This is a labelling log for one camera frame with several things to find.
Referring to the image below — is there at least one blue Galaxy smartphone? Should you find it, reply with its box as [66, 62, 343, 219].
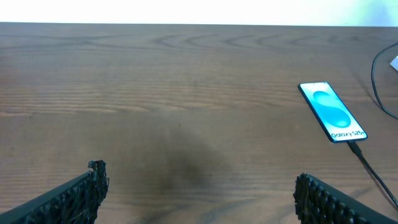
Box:
[298, 82, 368, 143]

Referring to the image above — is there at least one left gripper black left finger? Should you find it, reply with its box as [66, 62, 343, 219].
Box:
[1, 160, 109, 224]

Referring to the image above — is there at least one black charger cable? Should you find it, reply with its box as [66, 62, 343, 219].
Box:
[346, 141, 398, 209]

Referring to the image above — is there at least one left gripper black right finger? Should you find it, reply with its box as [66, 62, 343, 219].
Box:
[293, 173, 397, 224]

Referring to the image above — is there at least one white power strip socket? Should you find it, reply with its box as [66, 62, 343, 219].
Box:
[390, 56, 398, 72]

